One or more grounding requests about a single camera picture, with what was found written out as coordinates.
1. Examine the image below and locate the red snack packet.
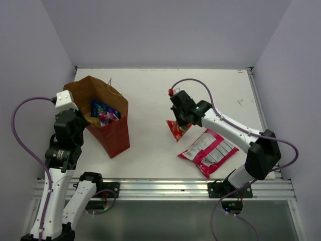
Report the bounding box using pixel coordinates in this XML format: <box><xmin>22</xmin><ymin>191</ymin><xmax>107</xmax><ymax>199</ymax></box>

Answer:
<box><xmin>166</xmin><ymin>120</ymin><xmax>192</xmax><ymax>142</ymax></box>

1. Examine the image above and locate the blue Burts crisps bag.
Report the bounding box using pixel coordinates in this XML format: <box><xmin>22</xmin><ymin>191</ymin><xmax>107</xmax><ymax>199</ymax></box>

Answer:
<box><xmin>90</xmin><ymin>99</ymin><xmax>109</xmax><ymax>117</ymax></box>

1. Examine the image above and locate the purple candy packet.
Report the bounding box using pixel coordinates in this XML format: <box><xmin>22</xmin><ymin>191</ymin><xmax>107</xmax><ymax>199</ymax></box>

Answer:
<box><xmin>98</xmin><ymin>110</ymin><xmax>121</xmax><ymax>127</ymax></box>

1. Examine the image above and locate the pink foil snack bag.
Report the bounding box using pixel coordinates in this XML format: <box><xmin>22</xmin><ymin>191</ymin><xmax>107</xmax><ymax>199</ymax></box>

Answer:
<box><xmin>178</xmin><ymin>129</ymin><xmax>239</xmax><ymax>179</ymax></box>

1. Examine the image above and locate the red paper bag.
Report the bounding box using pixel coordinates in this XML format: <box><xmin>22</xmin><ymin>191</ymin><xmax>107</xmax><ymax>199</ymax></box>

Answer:
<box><xmin>63</xmin><ymin>76</ymin><xmax>130</xmax><ymax>158</ymax></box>

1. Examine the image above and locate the tan kettle chips bag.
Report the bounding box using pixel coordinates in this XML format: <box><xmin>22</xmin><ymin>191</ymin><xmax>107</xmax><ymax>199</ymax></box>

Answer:
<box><xmin>84</xmin><ymin>112</ymin><xmax>101</xmax><ymax>128</ymax></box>

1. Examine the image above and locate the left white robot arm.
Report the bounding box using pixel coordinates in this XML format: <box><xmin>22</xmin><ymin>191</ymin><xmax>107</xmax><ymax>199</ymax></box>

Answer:
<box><xmin>21</xmin><ymin>109</ymin><xmax>104</xmax><ymax>240</ymax></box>

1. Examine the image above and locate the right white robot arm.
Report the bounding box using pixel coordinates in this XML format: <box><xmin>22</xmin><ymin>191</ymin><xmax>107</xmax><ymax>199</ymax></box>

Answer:
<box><xmin>169</xmin><ymin>89</ymin><xmax>281</xmax><ymax>197</ymax></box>

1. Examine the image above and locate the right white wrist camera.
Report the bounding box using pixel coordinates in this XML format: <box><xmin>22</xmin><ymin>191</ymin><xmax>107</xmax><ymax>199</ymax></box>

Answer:
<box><xmin>169</xmin><ymin>87</ymin><xmax>181</xmax><ymax>97</ymax></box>

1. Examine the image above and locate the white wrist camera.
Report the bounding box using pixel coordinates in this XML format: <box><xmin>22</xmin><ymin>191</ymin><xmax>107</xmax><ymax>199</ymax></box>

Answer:
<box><xmin>55</xmin><ymin>90</ymin><xmax>78</xmax><ymax>112</ymax></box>
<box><xmin>169</xmin><ymin>87</ymin><xmax>181</xmax><ymax>97</ymax></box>

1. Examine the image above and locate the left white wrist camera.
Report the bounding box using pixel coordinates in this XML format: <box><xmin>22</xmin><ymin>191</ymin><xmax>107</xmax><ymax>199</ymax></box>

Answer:
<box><xmin>55</xmin><ymin>90</ymin><xmax>78</xmax><ymax>112</ymax></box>

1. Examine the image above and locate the aluminium right side rail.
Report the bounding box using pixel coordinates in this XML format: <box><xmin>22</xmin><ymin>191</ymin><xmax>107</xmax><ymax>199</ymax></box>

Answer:
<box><xmin>246</xmin><ymin>67</ymin><xmax>283</xmax><ymax>180</ymax></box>

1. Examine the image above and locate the aluminium rail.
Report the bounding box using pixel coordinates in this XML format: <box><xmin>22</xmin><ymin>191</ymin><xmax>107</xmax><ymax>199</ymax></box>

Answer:
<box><xmin>32</xmin><ymin>177</ymin><xmax>296</xmax><ymax>201</ymax></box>
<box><xmin>246</xmin><ymin>67</ymin><xmax>283</xmax><ymax>180</ymax></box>

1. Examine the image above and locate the aluminium front rail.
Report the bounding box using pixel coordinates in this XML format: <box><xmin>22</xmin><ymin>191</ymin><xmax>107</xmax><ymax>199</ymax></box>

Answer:
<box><xmin>32</xmin><ymin>177</ymin><xmax>296</xmax><ymax>201</ymax></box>

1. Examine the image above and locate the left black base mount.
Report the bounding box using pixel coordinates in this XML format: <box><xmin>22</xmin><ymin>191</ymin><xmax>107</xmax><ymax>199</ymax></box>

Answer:
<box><xmin>95</xmin><ymin>182</ymin><xmax>120</xmax><ymax>199</ymax></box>

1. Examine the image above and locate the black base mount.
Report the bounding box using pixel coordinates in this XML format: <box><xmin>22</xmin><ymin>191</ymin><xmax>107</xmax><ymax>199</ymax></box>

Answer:
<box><xmin>207</xmin><ymin>180</ymin><xmax>253</xmax><ymax>198</ymax></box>
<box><xmin>95</xmin><ymin>182</ymin><xmax>120</xmax><ymax>199</ymax></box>

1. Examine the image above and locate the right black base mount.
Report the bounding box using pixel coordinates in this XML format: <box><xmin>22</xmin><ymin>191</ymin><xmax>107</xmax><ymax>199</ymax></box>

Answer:
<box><xmin>207</xmin><ymin>180</ymin><xmax>253</xmax><ymax>198</ymax></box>

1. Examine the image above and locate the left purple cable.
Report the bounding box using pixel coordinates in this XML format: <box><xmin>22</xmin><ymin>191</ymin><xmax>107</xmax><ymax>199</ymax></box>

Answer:
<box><xmin>11</xmin><ymin>96</ymin><xmax>56</xmax><ymax>240</ymax></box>

